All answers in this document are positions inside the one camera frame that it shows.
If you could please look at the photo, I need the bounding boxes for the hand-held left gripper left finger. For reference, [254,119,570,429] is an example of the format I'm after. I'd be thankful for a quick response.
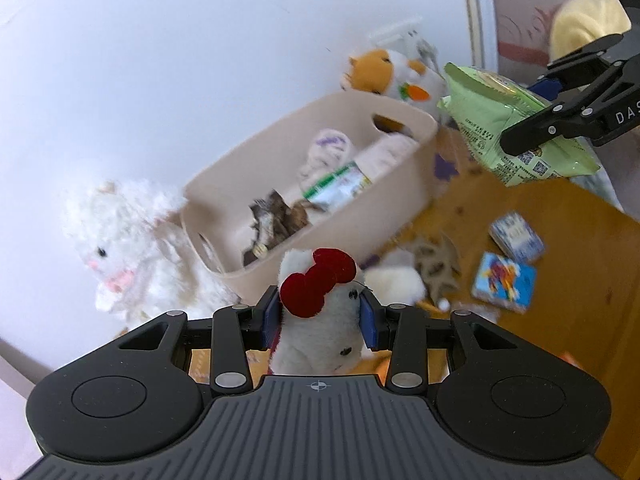
[117,285,281,396]

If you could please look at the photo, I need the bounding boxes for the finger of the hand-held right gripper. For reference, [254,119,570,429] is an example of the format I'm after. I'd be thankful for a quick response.
[527,34,626,101]
[501,67,631,156]

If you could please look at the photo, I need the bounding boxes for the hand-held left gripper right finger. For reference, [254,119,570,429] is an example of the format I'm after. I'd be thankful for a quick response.
[359,292,518,396]

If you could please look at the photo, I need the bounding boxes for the white cat plush red bow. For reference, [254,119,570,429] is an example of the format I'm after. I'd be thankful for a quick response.
[270,247,376,376]

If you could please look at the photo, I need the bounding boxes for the light green snack bag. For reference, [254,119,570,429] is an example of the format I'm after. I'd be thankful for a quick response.
[437,62,601,188]

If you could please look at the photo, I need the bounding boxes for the brown hair claw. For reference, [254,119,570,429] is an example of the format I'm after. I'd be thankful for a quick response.
[407,232,463,301]

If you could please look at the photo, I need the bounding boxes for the blue white small packet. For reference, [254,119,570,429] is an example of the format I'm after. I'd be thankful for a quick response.
[487,211,546,264]

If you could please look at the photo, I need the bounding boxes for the beige plastic storage bin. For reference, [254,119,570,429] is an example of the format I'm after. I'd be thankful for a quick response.
[180,91,441,288]

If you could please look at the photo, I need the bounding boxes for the white green snack packet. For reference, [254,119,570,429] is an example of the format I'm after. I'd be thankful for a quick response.
[300,160,375,216]

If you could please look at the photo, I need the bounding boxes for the blue cartoon snack box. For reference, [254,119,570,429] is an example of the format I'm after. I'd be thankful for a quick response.
[471,251,538,313]

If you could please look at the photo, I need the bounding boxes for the yellow fleece blanket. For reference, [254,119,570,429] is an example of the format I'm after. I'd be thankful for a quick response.
[549,0,632,63]

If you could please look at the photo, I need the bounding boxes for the white lamb plush toy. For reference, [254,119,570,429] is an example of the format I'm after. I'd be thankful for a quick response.
[62,177,241,326]

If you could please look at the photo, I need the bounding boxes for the orange hamster plush toy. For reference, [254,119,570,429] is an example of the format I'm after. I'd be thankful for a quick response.
[341,47,446,111]

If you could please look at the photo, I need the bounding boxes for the cream door frame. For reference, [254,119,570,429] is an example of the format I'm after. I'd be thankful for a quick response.
[459,0,501,73]

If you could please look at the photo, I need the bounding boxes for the white plug with cable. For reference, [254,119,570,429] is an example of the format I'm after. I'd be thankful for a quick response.
[416,39,442,70]

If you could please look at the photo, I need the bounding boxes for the white wall socket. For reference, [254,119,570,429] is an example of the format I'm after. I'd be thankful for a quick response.
[367,17,425,51]

